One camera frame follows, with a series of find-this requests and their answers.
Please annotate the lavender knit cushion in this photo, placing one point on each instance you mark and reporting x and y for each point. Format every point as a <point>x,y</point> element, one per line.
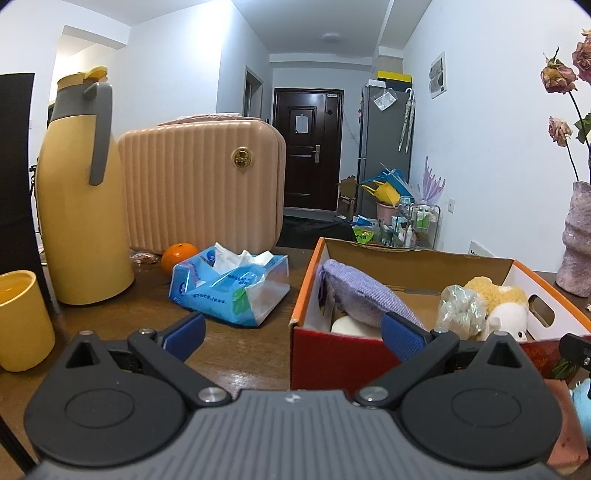
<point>364,290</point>

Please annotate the yellow black box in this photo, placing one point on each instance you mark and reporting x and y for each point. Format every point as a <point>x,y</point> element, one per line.
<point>393,76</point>

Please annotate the light blue plush toy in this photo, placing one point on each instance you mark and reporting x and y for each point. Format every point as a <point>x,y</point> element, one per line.
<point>584,394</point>

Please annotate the clear zip bag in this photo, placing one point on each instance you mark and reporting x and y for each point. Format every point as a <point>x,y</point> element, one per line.
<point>384,100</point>

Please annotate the white plastic bag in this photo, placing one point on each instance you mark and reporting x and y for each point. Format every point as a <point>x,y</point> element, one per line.
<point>459,309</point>

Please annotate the yellow mug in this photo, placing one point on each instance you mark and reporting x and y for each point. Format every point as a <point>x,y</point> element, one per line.
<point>23,323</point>

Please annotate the purple wall decal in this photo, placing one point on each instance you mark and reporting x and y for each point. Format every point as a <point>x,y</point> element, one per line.
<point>431,182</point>

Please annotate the hanging folded umbrella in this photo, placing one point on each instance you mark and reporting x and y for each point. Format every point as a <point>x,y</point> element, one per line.
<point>406,120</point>

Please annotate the pink ribbed suitcase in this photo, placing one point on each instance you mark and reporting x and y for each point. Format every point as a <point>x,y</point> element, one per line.
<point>194,184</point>

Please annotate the small brown snack wrapper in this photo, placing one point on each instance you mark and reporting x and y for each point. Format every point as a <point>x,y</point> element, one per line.
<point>145,257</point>

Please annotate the blue soft tissue pack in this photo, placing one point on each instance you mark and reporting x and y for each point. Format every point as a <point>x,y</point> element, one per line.
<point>221,290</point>

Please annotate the pink plastic bucket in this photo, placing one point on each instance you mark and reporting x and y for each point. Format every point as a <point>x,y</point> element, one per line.
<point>385,211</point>

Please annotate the yellow thermos jug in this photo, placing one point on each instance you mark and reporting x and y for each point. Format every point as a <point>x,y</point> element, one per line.
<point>78,207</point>

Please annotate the green snack packet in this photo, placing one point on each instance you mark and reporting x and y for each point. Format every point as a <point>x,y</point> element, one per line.
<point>364,235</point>

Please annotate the white flat panel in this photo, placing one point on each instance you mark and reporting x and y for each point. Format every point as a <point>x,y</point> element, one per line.
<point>482,248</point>

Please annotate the pink ceramic vase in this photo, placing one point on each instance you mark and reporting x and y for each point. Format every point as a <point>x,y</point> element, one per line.
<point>577,249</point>

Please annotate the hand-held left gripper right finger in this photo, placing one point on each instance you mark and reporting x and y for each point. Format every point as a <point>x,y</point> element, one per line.
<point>402,337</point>

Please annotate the grey refrigerator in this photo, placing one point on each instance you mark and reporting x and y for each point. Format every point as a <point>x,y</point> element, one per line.
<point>383,138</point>

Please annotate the metal storage cart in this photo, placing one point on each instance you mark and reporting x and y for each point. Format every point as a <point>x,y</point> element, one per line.
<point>422,221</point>

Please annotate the white wall outlet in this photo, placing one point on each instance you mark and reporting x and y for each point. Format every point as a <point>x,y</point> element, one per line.
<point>452,205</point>

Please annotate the black paper bag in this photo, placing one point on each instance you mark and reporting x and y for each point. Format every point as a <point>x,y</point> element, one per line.
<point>16,184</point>

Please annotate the dark brown entrance door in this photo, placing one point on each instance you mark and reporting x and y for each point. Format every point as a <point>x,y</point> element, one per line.
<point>307,161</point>

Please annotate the round ceiling lamp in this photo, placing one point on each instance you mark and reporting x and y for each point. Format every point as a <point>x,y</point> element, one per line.
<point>331,38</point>

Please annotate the wall picture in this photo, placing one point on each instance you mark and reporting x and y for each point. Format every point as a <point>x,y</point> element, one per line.
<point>437,74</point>

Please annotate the grey interior door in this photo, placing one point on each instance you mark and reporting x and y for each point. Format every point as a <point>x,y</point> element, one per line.
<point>251,94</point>

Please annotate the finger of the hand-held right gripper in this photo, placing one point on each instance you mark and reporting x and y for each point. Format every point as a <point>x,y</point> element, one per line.
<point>577,349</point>

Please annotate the orange fruit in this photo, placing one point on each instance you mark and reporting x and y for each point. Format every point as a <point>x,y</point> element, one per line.
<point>178,258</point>

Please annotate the yellow white plush sheep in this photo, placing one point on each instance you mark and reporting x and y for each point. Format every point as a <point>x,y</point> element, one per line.
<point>505,304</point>

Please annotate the yellow and blue bags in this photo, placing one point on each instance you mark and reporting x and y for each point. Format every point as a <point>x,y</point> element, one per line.
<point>385,187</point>

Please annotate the black cloth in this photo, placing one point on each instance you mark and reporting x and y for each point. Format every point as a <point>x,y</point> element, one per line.
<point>309,233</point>

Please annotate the brown cardboard box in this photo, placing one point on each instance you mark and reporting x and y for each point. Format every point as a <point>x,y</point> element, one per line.
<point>348,196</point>

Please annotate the red orange cardboard box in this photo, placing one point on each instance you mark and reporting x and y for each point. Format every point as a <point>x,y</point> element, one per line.
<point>332,360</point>

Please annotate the bunch of dried roses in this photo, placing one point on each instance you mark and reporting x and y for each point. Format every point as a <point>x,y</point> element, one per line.
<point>559,76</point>

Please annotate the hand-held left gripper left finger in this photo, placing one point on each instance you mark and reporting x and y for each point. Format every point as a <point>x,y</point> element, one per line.
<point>184,336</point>

